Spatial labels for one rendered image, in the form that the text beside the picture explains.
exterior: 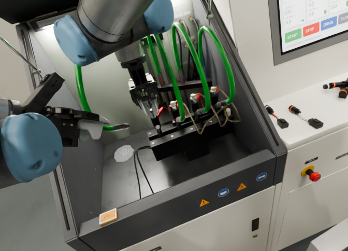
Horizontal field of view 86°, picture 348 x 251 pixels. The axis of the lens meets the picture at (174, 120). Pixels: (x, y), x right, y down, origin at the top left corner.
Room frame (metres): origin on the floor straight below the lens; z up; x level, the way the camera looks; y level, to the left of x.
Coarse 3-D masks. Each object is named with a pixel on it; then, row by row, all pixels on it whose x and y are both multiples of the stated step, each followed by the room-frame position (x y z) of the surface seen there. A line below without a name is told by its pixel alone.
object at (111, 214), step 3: (114, 210) 0.33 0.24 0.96; (117, 210) 0.33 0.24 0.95; (105, 213) 0.32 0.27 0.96; (108, 213) 0.32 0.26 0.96; (111, 213) 0.32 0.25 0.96; (114, 213) 0.32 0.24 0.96; (117, 213) 0.32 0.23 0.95; (102, 216) 0.32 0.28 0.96; (105, 216) 0.31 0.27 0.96; (108, 216) 0.31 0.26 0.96; (111, 216) 0.31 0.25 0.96; (114, 216) 0.31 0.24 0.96; (117, 216) 0.31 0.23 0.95; (102, 219) 0.31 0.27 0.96; (105, 219) 0.31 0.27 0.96; (114, 219) 0.30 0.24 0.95; (108, 222) 0.30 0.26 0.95; (102, 225) 0.30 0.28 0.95
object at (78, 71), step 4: (76, 68) 0.46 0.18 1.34; (80, 68) 0.46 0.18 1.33; (76, 72) 0.45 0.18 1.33; (80, 72) 0.45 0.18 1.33; (76, 76) 0.44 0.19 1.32; (80, 76) 0.45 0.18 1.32; (76, 80) 0.44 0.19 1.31; (80, 80) 0.44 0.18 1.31; (80, 84) 0.43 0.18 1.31; (80, 88) 0.43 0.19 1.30; (80, 92) 0.42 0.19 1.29; (84, 92) 0.43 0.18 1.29; (80, 96) 0.42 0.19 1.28; (84, 96) 0.42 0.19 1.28; (80, 100) 0.42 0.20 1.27; (84, 100) 0.42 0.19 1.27; (84, 104) 0.41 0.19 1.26; (88, 104) 0.42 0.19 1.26; (84, 108) 0.41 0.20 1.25; (88, 108) 0.41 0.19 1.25; (104, 128) 0.43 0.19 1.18; (108, 128) 0.44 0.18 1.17; (112, 128) 0.45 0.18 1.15
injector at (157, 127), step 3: (150, 117) 0.57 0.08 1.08; (156, 117) 0.57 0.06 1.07; (153, 120) 0.56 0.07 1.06; (156, 120) 0.56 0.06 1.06; (153, 123) 0.57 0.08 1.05; (156, 123) 0.56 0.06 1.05; (159, 123) 0.57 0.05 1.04; (156, 126) 0.55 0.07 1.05; (159, 126) 0.57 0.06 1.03; (156, 129) 0.57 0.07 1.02; (159, 129) 0.57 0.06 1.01; (159, 132) 0.57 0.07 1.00; (159, 135) 0.57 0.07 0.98; (162, 135) 0.57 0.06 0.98
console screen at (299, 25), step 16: (272, 0) 0.67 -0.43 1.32; (288, 0) 0.67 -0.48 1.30; (304, 0) 0.67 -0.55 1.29; (320, 0) 0.68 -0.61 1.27; (336, 0) 0.68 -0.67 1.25; (272, 16) 0.66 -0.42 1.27; (288, 16) 0.66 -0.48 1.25; (304, 16) 0.66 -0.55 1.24; (320, 16) 0.67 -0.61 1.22; (336, 16) 0.67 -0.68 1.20; (272, 32) 0.65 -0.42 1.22; (288, 32) 0.65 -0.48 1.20; (304, 32) 0.65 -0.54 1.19; (320, 32) 0.65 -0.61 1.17; (336, 32) 0.66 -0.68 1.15; (272, 48) 0.63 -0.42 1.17; (288, 48) 0.63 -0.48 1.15; (304, 48) 0.64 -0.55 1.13; (320, 48) 0.64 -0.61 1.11
